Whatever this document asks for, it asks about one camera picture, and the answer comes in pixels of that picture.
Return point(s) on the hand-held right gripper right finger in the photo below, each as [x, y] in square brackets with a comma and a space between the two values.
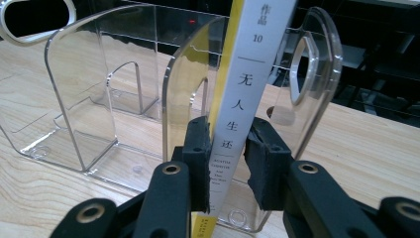
[274, 172]

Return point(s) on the clear acrylic file rack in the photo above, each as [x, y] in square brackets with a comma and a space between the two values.
[82, 99]

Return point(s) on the yellow book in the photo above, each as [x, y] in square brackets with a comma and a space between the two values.
[251, 82]

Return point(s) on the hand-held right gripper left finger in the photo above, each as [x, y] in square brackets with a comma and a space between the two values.
[171, 198]

